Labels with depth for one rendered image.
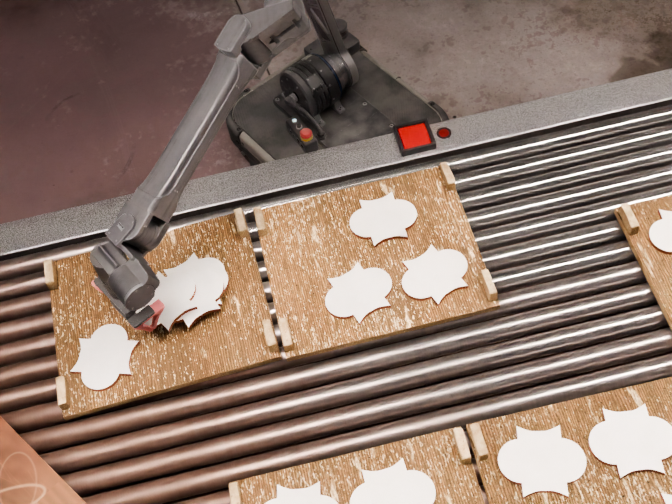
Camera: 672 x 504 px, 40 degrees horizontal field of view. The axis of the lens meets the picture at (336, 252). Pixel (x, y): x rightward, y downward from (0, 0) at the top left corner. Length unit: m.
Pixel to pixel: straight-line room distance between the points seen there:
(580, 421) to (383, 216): 0.55
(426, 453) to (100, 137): 2.14
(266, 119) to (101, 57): 0.94
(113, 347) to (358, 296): 0.47
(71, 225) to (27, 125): 1.59
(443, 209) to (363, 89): 1.23
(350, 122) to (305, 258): 1.16
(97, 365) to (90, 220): 0.37
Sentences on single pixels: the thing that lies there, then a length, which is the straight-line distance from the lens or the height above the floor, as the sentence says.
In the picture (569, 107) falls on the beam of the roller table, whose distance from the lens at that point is 2.08.
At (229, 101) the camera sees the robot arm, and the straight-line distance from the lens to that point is 1.62.
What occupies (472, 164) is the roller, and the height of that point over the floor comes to 0.91.
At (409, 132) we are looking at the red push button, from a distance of 2.00.
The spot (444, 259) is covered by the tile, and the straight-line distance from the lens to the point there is 1.79.
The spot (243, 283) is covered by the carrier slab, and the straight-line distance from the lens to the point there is 1.81.
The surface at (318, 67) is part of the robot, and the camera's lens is 2.88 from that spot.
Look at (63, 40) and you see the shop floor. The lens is 3.85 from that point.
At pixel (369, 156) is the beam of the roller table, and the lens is 1.99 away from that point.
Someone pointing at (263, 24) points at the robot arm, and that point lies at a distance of 1.61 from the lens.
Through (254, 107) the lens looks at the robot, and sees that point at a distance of 3.05.
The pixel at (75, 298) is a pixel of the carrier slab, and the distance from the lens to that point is 1.89.
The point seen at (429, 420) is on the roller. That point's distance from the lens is 1.66.
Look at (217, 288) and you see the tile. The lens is 1.78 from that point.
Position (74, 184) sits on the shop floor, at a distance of 3.34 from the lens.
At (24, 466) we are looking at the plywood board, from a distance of 1.64.
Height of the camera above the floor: 2.45
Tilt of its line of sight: 56 degrees down
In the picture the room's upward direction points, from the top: 10 degrees counter-clockwise
